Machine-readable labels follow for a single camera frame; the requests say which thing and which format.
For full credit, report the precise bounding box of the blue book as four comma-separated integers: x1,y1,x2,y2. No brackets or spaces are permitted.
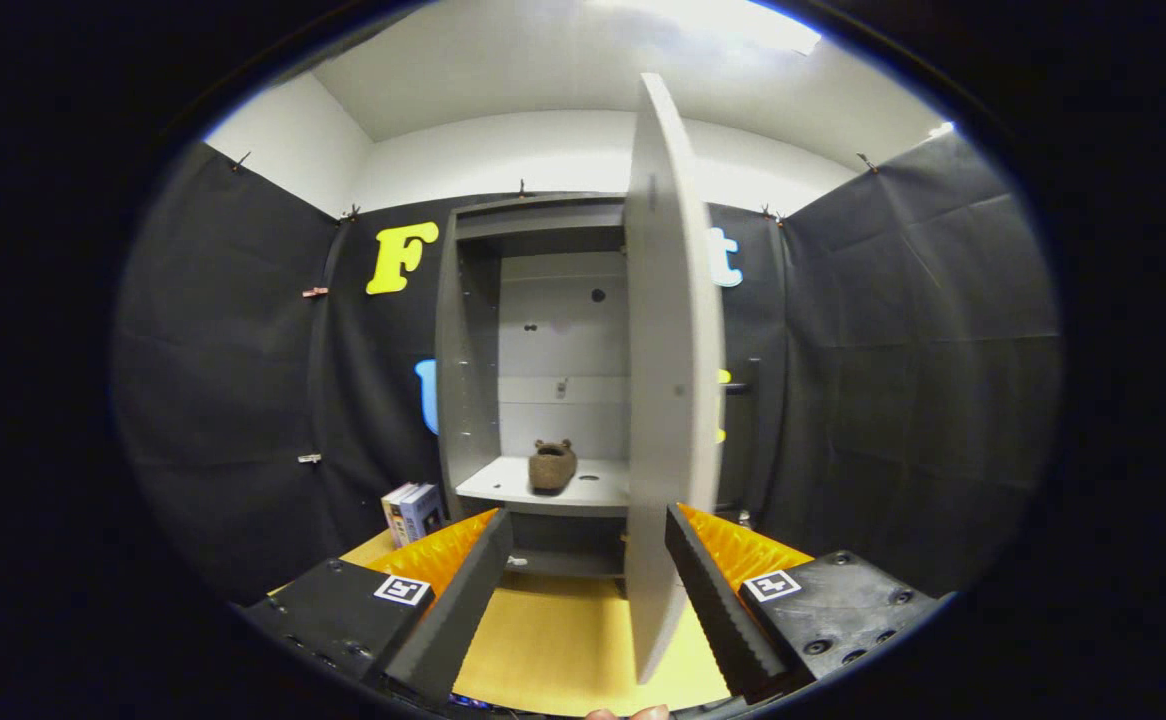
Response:
398,484,447,543

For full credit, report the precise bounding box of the beige shoe cabinet door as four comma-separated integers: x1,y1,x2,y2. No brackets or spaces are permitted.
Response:
625,72,759,686

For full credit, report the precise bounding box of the brown fluffy shoe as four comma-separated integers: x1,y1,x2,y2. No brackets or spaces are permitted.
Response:
528,438,579,494

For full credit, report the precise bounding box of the white book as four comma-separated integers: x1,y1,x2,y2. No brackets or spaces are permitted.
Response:
381,483,419,548

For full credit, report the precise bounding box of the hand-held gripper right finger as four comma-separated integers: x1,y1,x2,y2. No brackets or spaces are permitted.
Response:
663,502,954,701

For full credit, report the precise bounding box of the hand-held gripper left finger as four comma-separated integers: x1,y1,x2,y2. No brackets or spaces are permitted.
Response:
238,506,516,709

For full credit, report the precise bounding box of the grey shoe cabinet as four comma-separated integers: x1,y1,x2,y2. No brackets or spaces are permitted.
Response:
435,193,634,581

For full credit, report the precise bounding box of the black backdrop cloth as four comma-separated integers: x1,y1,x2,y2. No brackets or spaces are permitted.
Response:
113,130,1062,606

